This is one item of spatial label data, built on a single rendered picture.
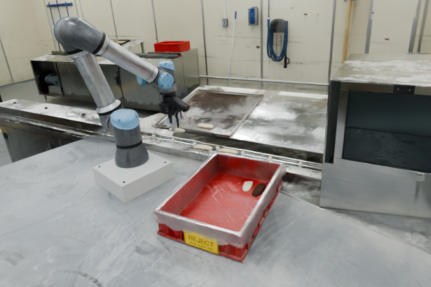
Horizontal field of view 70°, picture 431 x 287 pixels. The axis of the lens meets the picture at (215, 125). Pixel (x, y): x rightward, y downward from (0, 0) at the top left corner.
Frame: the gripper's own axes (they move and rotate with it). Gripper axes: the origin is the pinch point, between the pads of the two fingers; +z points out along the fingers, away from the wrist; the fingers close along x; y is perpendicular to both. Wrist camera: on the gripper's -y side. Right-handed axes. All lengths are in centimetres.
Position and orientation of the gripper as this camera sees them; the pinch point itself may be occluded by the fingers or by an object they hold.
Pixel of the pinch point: (176, 127)
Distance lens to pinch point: 167.5
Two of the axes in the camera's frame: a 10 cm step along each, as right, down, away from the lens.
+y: -8.7, -1.3, 4.7
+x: -4.9, 3.5, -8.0
